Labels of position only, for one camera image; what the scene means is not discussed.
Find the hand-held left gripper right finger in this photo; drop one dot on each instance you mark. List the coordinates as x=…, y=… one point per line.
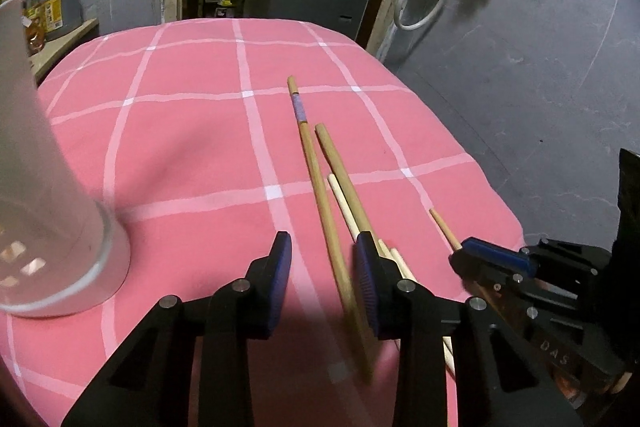
x=370, y=287

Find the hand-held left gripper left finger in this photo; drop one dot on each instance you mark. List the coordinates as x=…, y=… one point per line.
x=277, y=287

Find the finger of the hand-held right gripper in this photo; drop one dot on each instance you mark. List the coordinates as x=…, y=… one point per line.
x=495, y=257

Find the plain wooden chopstick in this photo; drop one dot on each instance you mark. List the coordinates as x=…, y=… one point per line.
x=402, y=264
x=385, y=248
x=445, y=229

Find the pale thin wooden chopstick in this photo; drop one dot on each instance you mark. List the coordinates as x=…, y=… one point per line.
x=342, y=207

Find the wooden chopstick lavender band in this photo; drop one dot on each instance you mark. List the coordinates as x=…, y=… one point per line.
x=320, y=207

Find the thick brown wooden chopstick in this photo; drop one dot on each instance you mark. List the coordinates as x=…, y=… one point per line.
x=345, y=187

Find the white plastic utensil holder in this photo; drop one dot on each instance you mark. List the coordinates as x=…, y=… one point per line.
x=50, y=207

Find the pink checked tablecloth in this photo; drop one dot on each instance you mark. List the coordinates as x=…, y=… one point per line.
x=200, y=157

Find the beige kitchen counter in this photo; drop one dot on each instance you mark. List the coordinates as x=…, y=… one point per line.
x=70, y=42

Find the yellow cap sauce bottle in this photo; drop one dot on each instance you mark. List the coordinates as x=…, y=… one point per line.
x=34, y=22

